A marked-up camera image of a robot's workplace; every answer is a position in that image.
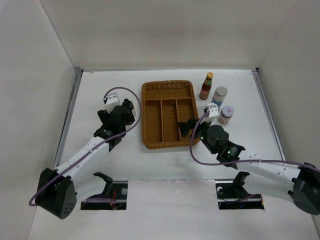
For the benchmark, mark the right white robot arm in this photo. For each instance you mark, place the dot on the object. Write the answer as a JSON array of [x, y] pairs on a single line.
[[297, 183]]

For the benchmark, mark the red sauce bottle yellow cap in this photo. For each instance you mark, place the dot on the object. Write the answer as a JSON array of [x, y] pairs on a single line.
[[206, 86]]

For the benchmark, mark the metal frame rail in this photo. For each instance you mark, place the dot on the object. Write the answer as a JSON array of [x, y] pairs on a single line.
[[267, 111], [68, 117]]

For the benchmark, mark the left metal frame rail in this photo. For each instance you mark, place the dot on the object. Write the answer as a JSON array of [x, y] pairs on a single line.
[[68, 117]]

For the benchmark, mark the brown wicker divided tray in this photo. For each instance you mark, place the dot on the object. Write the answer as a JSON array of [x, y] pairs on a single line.
[[164, 105]]

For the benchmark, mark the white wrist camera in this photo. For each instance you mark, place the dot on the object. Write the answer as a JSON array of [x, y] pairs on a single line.
[[211, 112], [111, 100]]

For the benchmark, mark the right metal frame rail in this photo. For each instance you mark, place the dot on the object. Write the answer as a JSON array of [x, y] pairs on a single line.
[[267, 111]]

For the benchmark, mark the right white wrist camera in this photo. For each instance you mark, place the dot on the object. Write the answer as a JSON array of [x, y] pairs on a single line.
[[211, 112]]

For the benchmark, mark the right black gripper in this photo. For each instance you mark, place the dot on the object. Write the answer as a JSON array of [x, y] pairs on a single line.
[[185, 127]]

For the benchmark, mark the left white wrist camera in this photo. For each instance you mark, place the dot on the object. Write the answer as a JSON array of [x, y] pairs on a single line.
[[111, 100]]

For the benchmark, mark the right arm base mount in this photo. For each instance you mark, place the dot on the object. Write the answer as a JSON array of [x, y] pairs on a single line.
[[231, 194]]

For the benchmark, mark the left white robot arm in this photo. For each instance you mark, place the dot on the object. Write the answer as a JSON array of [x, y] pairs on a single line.
[[57, 191]]

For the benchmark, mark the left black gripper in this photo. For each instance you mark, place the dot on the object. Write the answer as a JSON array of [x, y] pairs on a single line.
[[105, 116]]

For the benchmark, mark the silver-lid white blue canister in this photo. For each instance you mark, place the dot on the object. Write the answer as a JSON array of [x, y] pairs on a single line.
[[219, 95]]

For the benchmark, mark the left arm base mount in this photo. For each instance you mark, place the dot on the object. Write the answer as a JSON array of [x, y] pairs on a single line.
[[112, 198]]

